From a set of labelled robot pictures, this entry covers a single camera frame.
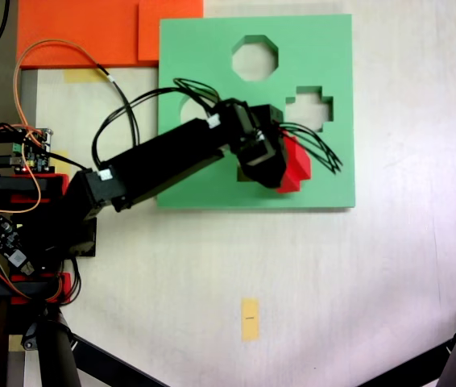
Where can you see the red cross columnar block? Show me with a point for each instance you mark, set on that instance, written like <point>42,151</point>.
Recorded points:
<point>297,163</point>

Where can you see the green shape hole board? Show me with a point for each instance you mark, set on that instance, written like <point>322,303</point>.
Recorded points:
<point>324,60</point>

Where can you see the small orange flat block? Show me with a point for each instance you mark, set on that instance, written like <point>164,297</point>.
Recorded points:
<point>167,28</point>

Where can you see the large orange flat block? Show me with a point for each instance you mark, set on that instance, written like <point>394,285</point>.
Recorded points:
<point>75,32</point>

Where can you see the yellow tape with black print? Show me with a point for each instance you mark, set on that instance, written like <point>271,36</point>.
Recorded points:
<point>250,326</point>

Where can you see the wide yellow tape strip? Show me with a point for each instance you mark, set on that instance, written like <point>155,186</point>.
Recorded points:
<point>83,75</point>

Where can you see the small yellow tape piece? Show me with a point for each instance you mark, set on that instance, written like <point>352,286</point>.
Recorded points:
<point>62,154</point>

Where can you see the red and black table clamp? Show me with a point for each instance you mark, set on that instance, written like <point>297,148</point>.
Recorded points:
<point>65,286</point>
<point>56,187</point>

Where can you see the circuit board with green terminal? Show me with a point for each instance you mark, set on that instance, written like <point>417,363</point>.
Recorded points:
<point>34,155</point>

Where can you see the black tripod brace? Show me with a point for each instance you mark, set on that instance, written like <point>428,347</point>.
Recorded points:
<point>409,367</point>
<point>115,364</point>

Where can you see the black board with white sticker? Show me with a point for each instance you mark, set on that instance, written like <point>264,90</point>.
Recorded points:
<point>8,240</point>

